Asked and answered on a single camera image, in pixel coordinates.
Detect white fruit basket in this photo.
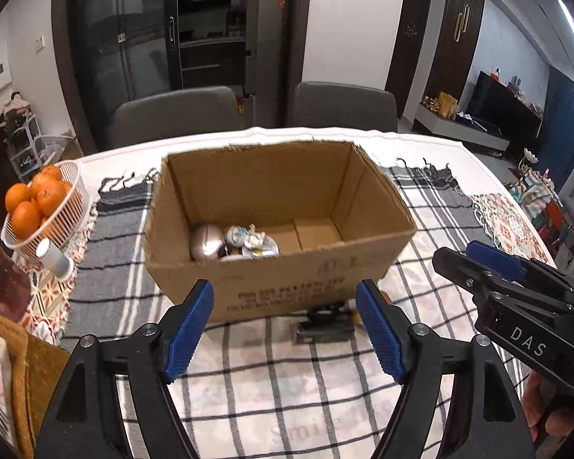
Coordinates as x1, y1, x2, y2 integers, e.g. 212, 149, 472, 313
1, 161, 90, 261

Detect black television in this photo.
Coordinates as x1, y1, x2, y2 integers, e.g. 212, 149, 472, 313
465, 72, 541, 142

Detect glass vase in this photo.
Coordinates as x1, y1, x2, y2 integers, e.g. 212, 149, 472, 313
0, 246, 31, 322

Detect grey dining chair left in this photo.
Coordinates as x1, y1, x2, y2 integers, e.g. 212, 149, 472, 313
109, 86, 245, 148

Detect plaid grey white tablecloth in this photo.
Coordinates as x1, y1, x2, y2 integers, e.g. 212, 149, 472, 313
60, 163, 494, 458

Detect black bike light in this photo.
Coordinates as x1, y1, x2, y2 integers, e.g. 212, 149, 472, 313
293, 301, 355, 344

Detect silver metal ball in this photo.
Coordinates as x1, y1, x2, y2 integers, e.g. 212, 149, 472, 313
189, 224, 228, 261

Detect grey dining chair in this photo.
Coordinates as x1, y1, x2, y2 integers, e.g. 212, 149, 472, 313
109, 86, 245, 148
288, 81, 398, 133

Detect white figurine keychain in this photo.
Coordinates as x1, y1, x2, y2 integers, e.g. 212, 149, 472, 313
225, 225, 266, 252

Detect white jar yellow lid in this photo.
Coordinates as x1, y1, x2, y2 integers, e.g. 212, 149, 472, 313
350, 295, 382, 326

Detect white shoe rack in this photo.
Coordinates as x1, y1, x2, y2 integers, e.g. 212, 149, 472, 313
6, 115, 44, 184

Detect orange fruit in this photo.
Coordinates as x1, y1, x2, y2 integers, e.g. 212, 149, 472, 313
37, 178, 68, 216
11, 201, 41, 241

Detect white tv cabinet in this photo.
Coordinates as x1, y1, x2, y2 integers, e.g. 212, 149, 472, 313
415, 105, 509, 152

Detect person right hand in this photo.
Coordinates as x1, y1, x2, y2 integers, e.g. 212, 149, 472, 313
520, 372, 574, 446

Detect orange fruit rear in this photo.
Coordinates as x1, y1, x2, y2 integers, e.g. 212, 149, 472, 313
37, 178, 68, 216

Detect patterned floral table mat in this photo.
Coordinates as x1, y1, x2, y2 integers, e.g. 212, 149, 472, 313
471, 193, 555, 266

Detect orange fruit front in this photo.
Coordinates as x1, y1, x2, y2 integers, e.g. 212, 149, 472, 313
11, 201, 41, 241

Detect white cup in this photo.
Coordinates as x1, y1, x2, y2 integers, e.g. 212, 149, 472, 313
36, 238, 75, 283

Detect brown cardboard box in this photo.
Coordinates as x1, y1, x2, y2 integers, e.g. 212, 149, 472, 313
145, 141, 417, 322

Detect dark glass sliding door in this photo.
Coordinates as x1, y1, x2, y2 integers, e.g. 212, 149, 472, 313
51, 0, 180, 153

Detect grey dining chair right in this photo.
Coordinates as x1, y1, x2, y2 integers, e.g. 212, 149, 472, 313
288, 81, 398, 133

